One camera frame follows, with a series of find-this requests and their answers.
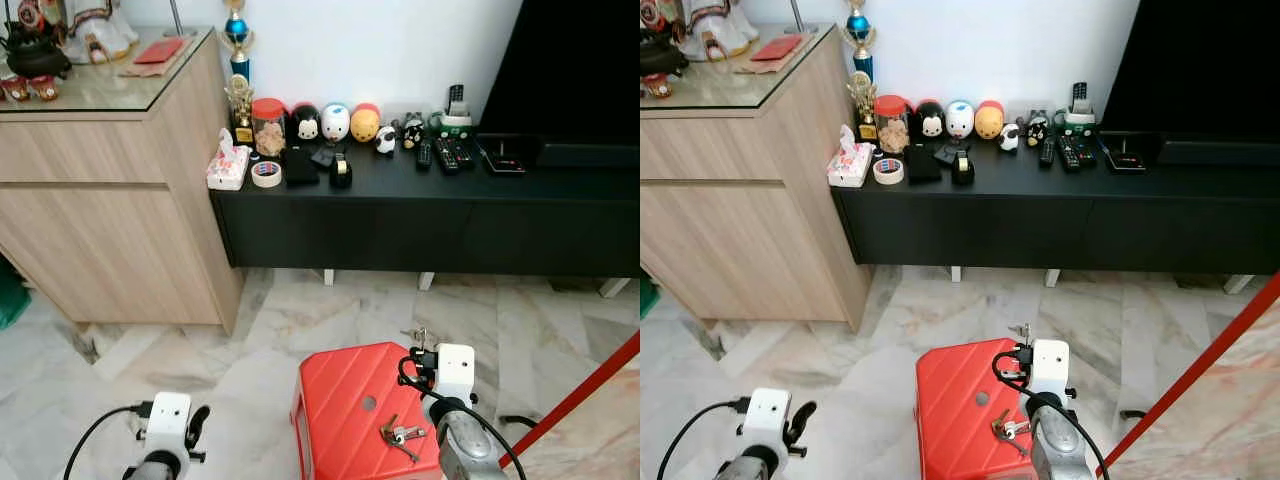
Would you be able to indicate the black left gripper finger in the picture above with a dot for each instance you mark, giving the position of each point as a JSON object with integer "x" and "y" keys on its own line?
{"x": 198, "y": 425}
{"x": 803, "y": 420}

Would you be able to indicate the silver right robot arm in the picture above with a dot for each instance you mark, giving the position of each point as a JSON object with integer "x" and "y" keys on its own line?
{"x": 465, "y": 445}
{"x": 1060, "y": 445}

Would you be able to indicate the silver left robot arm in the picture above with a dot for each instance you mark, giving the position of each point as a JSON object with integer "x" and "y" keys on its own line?
{"x": 750, "y": 465}
{"x": 155, "y": 468}

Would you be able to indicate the red plastic stool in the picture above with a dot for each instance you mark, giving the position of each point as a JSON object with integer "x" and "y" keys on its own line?
{"x": 340, "y": 410}
{"x": 960, "y": 425}

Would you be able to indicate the green bin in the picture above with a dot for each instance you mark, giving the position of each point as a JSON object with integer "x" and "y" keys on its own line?
{"x": 12, "y": 300}
{"x": 648, "y": 300}

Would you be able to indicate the brass and silver key bunch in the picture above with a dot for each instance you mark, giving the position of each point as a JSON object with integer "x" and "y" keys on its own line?
{"x": 1010, "y": 428}
{"x": 400, "y": 434}

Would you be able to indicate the light wood cabinet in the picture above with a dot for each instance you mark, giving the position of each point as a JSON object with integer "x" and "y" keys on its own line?
{"x": 100, "y": 230}
{"x": 740, "y": 220}

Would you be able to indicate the white tape roll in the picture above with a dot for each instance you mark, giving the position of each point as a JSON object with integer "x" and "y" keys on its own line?
{"x": 878, "y": 172}
{"x": 256, "y": 175}

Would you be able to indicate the pink tissue pack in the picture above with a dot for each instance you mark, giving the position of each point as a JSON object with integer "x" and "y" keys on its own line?
{"x": 850, "y": 165}
{"x": 228, "y": 168}

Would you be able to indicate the black wallet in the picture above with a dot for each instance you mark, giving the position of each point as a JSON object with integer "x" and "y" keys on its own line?
{"x": 922, "y": 165}
{"x": 300, "y": 168}

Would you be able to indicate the black TV console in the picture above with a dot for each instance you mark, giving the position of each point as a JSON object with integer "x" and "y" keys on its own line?
{"x": 400, "y": 220}
{"x": 1050, "y": 225}

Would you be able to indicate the black metal table leg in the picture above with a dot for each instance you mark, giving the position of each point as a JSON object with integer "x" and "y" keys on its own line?
{"x": 515, "y": 420}
{"x": 1132, "y": 413}

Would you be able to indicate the black tape dispenser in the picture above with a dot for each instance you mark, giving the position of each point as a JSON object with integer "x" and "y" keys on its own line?
{"x": 962, "y": 172}
{"x": 341, "y": 175}

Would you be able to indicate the small black pouch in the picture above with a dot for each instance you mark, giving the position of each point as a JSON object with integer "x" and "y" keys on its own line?
{"x": 948, "y": 153}
{"x": 325, "y": 156}

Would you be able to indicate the black plush toy white face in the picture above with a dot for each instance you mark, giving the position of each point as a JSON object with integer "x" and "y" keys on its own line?
{"x": 931, "y": 123}
{"x": 306, "y": 125}

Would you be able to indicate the clear jar red lid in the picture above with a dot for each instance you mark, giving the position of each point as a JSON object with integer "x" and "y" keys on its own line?
{"x": 890, "y": 105}
{"x": 268, "y": 108}

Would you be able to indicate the small gold trophy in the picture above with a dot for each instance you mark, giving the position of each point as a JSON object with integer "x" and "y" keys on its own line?
{"x": 240, "y": 100}
{"x": 864, "y": 95}

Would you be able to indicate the white and blue plush toy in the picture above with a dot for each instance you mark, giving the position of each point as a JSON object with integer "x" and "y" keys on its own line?
{"x": 336, "y": 122}
{"x": 960, "y": 120}

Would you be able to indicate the small white panda toy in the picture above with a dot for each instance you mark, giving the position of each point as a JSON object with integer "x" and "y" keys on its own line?
{"x": 1008, "y": 137}
{"x": 386, "y": 140}

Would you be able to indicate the yellow plush toy red cap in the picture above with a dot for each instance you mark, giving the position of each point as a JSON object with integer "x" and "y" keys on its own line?
{"x": 989, "y": 122}
{"x": 365, "y": 125}

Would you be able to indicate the slim black remote control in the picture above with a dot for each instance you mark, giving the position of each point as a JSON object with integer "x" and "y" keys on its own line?
{"x": 1046, "y": 150}
{"x": 423, "y": 153}

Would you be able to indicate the small black white figure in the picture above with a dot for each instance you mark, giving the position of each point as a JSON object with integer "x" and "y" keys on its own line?
{"x": 412, "y": 132}
{"x": 1036, "y": 128}

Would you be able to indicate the red packet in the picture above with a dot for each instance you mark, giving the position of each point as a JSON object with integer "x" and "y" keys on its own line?
{"x": 778, "y": 48}
{"x": 160, "y": 50}

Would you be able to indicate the black incense pot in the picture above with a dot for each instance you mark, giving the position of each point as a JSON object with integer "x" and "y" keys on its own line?
{"x": 662, "y": 55}
{"x": 35, "y": 60}

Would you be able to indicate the green cradle with phone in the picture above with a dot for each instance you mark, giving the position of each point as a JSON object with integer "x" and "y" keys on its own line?
{"x": 452, "y": 122}
{"x": 1076, "y": 120}

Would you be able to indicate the tall blue gold trophy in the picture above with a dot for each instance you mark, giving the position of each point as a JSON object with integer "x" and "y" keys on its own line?
{"x": 860, "y": 25}
{"x": 237, "y": 30}

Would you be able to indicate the white robed statue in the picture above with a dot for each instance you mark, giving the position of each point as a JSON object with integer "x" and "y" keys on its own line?
{"x": 100, "y": 35}
{"x": 720, "y": 30}

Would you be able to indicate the black television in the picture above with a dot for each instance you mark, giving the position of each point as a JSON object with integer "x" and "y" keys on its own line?
{"x": 570, "y": 70}
{"x": 1200, "y": 60}

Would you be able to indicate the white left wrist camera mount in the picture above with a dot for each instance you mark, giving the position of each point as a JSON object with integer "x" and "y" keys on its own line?
{"x": 167, "y": 420}
{"x": 768, "y": 415}

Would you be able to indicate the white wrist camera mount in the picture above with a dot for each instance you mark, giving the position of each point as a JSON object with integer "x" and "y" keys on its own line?
{"x": 768, "y": 415}
{"x": 1050, "y": 365}
{"x": 455, "y": 370}
{"x": 167, "y": 420}

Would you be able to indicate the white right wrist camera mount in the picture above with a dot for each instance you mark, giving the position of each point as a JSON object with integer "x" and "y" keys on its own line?
{"x": 455, "y": 370}
{"x": 1050, "y": 365}

